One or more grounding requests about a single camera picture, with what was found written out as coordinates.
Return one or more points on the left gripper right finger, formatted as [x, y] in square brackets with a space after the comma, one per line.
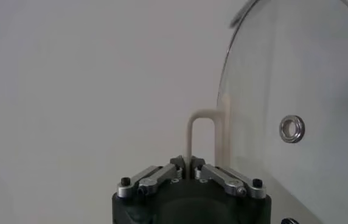
[228, 181]

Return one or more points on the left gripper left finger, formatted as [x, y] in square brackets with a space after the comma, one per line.
[155, 179]

